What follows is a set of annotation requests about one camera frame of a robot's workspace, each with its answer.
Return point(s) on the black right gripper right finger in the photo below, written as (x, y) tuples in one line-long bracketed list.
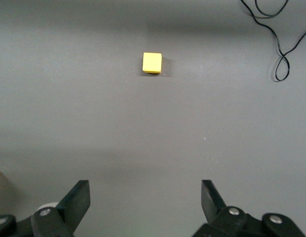
[(212, 200)]

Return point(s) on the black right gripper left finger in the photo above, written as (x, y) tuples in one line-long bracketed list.
[(76, 200)]

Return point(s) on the yellow cube block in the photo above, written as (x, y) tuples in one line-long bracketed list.
[(152, 62)]

